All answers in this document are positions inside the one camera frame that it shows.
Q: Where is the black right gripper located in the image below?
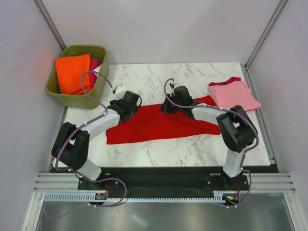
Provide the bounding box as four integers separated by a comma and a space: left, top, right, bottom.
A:
159, 94, 183, 114

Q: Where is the red t-shirt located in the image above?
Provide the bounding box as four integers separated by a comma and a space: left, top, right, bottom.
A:
106, 104, 220, 145

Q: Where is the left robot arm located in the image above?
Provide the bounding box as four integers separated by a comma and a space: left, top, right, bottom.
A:
51, 90, 142, 189

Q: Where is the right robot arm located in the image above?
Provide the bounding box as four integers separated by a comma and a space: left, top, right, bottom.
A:
160, 83, 259, 190

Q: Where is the white garment in bin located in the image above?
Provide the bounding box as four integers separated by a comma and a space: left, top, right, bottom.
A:
93, 66, 101, 73

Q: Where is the magenta t-shirt in bin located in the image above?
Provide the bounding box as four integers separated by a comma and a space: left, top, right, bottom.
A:
89, 59, 101, 88

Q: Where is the folded pink t-shirt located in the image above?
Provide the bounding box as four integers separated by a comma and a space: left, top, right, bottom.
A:
209, 81, 261, 111

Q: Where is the orange t-shirt in bin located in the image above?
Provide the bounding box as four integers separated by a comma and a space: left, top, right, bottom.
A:
55, 54, 92, 95

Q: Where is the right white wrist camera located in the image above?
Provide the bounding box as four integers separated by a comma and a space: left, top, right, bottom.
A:
169, 83, 175, 93

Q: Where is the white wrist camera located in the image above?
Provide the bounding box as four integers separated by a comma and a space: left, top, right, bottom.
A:
169, 83, 175, 93
110, 84, 126, 101

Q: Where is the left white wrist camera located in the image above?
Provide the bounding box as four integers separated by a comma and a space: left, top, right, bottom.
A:
110, 84, 126, 101

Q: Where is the aluminium rail right of table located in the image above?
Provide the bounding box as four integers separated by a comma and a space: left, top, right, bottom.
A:
241, 64, 281, 173

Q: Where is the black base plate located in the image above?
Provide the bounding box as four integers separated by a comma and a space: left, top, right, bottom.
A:
78, 167, 249, 198

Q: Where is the grey slotted cable duct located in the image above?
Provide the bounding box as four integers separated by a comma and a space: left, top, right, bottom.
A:
44, 191, 239, 203

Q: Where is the aluminium rail front crossbar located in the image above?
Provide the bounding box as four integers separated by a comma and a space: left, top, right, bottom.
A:
34, 173, 295, 193

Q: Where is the left aluminium frame post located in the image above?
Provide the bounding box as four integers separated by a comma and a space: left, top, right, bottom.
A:
33, 0, 66, 51

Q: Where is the aluminium frame post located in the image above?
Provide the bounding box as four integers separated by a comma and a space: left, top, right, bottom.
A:
243, 0, 289, 72
33, 0, 66, 51

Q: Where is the right aluminium frame post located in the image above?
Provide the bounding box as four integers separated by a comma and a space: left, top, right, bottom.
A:
243, 0, 289, 72

